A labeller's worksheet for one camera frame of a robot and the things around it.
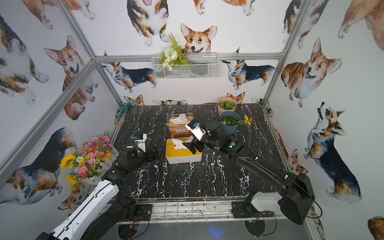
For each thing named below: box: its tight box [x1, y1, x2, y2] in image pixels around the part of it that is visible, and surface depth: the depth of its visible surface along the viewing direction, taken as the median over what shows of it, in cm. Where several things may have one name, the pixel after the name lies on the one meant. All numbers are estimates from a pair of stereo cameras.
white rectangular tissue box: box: [165, 137, 203, 165], surface depth 88 cm
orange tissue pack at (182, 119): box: [169, 113, 189, 125], surface depth 101 cm
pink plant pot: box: [217, 97, 237, 117], surface depth 106 cm
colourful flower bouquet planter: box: [59, 136, 118, 191], surface depth 76 cm
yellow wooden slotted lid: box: [165, 137, 202, 158], surface depth 87 cm
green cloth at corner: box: [118, 102, 133, 120], surface depth 123 cm
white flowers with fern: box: [158, 32, 190, 72], surface depth 82 cm
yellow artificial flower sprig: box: [239, 115, 253, 126], surface depth 94 cm
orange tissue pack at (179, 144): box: [171, 135, 193, 150], surface depth 88 cm
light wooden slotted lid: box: [168, 116, 194, 130], surface depth 102 cm
